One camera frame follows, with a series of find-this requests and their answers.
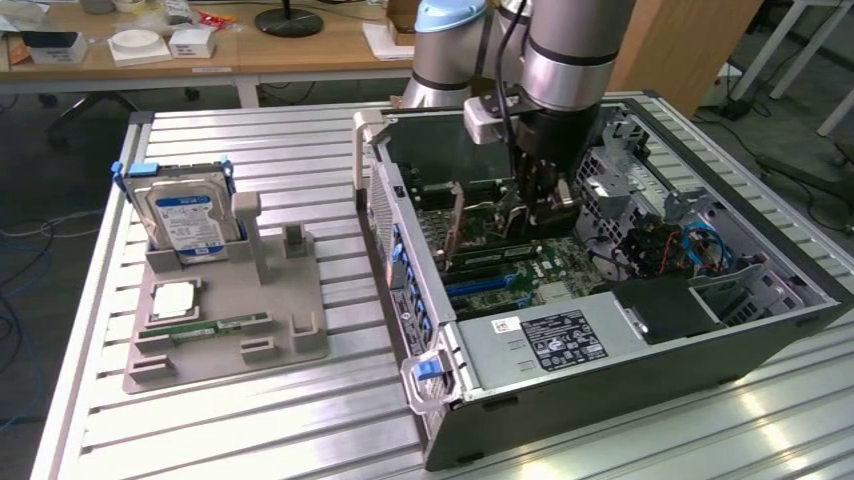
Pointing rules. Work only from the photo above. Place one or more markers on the silver CPU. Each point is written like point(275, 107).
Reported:
point(172, 300)

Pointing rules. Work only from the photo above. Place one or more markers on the small white labelled box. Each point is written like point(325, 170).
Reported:
point(189, 44)

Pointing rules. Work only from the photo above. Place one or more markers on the silver chipset heatsink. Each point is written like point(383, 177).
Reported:
point(554, 292)

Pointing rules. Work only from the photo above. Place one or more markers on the white paper stack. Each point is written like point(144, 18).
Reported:
point(387, 47)

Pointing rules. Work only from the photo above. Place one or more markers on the black power adapter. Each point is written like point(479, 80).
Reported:
point(734, 109)

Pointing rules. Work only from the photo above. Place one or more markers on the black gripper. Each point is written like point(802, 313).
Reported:
point(556, 140)

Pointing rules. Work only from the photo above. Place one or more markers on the black open PC case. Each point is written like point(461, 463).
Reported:
point(600, 415)

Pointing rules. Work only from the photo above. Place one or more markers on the black lamp base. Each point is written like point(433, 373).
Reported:
point(289, 24)

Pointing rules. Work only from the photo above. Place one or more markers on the grey cup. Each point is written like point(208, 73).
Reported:
point(97, 6)

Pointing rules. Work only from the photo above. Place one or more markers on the silver perforated disk bay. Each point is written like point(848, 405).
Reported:
point(620, 175)

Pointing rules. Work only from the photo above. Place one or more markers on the white table frame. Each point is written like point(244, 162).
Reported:
point(834, 115)

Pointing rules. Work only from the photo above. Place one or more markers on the wooden cabinet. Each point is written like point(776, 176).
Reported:
point(680, 50)

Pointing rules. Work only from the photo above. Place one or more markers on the wooden desk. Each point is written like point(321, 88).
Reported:
point(347, 60)

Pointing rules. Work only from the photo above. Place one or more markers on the green RAM stick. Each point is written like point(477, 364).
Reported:
point(200, 327)

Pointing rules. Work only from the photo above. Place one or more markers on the brown cardboard box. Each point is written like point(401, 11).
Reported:
point(400, 15)

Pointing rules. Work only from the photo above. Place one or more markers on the grey parts rack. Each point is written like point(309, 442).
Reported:
point(227, 295)

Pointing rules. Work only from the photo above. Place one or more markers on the white box with dark lid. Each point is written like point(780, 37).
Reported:
point(58, 47)

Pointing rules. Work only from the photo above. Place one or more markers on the green motherboard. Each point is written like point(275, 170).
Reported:
point(554, 260)

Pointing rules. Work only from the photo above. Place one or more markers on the dark chair base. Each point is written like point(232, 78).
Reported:
point(807, 172)

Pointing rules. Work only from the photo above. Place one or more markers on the grey power supply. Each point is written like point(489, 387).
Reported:
point(493, 355)

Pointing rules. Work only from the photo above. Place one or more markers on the red packet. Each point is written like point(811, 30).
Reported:
point(216, 20)

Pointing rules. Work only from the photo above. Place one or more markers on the blue expansion slot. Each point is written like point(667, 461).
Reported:
point(483, 286)

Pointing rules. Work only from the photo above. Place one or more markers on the silver slanted disk bay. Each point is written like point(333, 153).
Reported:
point(734, 290)

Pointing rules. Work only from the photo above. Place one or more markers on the hard disk in blue caddy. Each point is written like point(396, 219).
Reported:
point(187, 220)

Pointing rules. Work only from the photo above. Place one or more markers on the black office chair base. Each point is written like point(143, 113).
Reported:
point(73, 112)

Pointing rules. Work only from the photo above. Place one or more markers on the small printed carton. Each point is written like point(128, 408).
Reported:
point(177, 11)

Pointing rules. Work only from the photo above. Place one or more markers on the white round-topped box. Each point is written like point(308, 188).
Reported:
point(139, 47)

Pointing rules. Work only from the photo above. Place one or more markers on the blue case latch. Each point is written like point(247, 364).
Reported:
point(427, 371)

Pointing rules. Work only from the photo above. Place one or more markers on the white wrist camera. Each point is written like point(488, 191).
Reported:
point(483, 122)

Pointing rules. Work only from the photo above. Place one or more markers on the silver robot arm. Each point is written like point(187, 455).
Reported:
point(567, 50)

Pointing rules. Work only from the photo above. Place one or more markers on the black RAM stick with label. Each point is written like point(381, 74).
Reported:
point(493, 255)

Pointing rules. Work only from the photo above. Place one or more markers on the graphics card with metal bracket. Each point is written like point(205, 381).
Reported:
point(480, 225)

